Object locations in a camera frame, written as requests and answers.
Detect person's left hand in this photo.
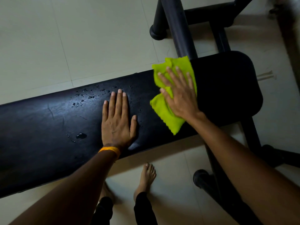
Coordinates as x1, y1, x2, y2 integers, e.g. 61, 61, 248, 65
101, 89, 138, 149

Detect person's right hand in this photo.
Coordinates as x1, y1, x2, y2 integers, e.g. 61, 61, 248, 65
157, 66, 204, 121

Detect lime green microfiber cloth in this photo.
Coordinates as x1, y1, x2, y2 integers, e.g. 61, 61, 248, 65
150, 56, 197, 136

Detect person's right forearm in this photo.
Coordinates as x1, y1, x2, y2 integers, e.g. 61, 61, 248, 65
187, 112, 300, 225

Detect person's left forearm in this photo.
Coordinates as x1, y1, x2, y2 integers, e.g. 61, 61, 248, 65
8, 150, 118, 225

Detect orange wristband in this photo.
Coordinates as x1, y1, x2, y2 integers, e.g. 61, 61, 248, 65
98, 147, 121, 160

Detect black padded bench seat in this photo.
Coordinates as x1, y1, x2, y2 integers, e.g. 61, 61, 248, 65
0, 51, 263, 199

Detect person's right foot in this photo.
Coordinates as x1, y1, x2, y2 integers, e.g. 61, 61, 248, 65
133, 163, 157, 201

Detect person's foot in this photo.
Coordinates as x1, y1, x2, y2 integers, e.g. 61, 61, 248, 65
98, 181, 115, 204
133, 163, 157, 201

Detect person's left foot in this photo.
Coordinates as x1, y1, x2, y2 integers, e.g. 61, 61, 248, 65
98, 181, 115, 204

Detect person's black right trouser leg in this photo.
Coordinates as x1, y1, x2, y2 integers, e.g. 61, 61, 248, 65
134, 192, 158, 225

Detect person's black trouser leg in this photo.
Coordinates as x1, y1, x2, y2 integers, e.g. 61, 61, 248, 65
134, 192, 158, 225
90, 197, 114, 225

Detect person's black left trouser leg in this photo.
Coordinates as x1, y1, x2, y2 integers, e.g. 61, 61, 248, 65
90, 197, 114, 225

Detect black metal bench frame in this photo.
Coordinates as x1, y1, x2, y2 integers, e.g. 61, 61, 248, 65
150, 0, 300, 225

